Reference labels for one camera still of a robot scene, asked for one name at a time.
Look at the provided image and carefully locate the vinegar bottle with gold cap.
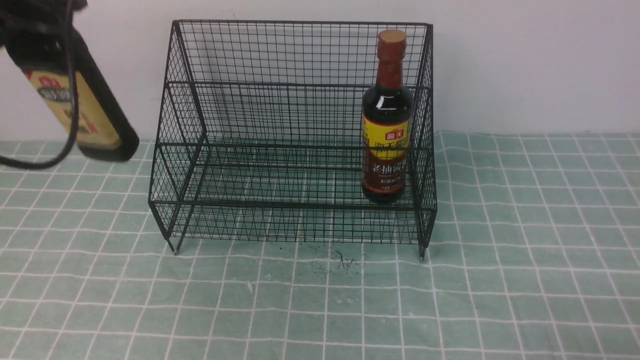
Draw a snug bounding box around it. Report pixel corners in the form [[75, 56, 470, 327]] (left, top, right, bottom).
[[14, 52, 140, 163]]

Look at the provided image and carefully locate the soy sauce bottle red cap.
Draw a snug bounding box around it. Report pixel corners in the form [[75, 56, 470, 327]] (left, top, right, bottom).
[[361, 29, 415, 205]]

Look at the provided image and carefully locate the green checkered tablecloth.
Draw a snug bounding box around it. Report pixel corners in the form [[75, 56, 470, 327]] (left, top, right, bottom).
[[1, 132, 639, 360]]

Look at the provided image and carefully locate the black cable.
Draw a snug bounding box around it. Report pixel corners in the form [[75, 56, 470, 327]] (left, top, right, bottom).
[[0, 0, 81, 171]]

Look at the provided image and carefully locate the black wire mesh rack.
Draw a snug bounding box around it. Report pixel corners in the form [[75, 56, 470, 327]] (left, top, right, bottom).
[[148, 19, 438, 260]]

